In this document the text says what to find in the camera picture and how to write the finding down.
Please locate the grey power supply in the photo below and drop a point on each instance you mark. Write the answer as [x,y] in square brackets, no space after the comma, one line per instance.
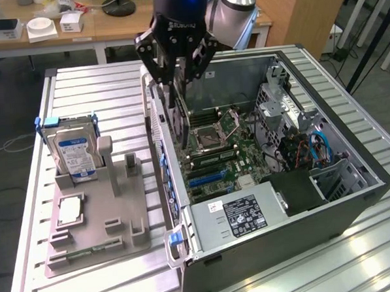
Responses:
[238,215]

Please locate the grey parts rack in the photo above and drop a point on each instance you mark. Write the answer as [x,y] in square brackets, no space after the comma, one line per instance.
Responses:
[100,216]

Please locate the green RAM stick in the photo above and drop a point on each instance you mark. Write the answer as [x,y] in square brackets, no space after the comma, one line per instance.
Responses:
[86,251]
[212,159]

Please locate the white round part on box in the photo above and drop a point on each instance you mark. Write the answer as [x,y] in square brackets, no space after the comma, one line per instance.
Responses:
[41,29]

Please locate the white box black lid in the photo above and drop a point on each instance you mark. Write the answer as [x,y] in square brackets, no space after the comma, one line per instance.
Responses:
[7,28]

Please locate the blue case latch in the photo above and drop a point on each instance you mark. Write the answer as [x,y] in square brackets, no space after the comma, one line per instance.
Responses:
[173,238]

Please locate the small black graphics card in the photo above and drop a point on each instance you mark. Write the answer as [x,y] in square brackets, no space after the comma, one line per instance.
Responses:
[180,127]

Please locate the grey cup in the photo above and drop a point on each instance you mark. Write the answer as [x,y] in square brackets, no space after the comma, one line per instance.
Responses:
[25,0]

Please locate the clear plastic bag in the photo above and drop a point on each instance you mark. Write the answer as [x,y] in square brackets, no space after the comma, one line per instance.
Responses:
[57,7]

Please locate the green motherboard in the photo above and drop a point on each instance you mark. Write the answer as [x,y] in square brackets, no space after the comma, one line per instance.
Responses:
[248,164]

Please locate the black slanted post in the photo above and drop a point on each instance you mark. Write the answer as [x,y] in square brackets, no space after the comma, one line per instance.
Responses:
[373,45]

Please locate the silver CPU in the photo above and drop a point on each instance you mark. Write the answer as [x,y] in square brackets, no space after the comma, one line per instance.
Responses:
[69,211]

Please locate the CPU socket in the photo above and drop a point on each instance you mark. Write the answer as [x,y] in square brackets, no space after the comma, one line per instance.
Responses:
[209,137]

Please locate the wooden cabinet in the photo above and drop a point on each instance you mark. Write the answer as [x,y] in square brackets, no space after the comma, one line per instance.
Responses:
[306,16]

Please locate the small white carton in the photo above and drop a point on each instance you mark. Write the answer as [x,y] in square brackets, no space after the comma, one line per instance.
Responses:
[71,22]

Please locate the grey metal disk cage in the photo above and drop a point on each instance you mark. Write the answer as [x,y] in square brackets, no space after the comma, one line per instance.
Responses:
[271,112]

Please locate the black expansion slot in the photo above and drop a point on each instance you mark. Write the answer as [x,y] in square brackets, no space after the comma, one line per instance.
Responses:
[204,173]

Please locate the black open PC case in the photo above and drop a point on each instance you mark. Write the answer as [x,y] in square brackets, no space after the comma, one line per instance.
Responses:
[285,246]

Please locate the grey metal disk bay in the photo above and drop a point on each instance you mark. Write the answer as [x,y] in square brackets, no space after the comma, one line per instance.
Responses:
[339,181]

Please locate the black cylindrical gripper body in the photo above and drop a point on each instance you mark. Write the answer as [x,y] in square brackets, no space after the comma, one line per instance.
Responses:
[180,19]

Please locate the wooden desk white frame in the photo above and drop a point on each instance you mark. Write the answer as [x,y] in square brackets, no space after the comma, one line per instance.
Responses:
[126,28]
[13,47]

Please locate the silver chipset heatsink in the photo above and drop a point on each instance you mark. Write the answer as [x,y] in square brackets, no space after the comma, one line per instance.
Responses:
[247,181]

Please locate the hard disk with blue caddy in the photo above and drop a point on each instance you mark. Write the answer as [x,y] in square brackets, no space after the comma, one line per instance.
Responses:
[67,152]

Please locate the metal socket cover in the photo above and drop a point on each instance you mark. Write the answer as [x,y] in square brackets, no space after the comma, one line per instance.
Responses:
[231,118]

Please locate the white table frame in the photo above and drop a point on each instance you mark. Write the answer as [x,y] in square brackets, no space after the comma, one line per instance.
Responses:
[362,0]

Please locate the black round stand base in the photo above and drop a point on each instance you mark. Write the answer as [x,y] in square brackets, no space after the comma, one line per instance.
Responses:
[119,6]

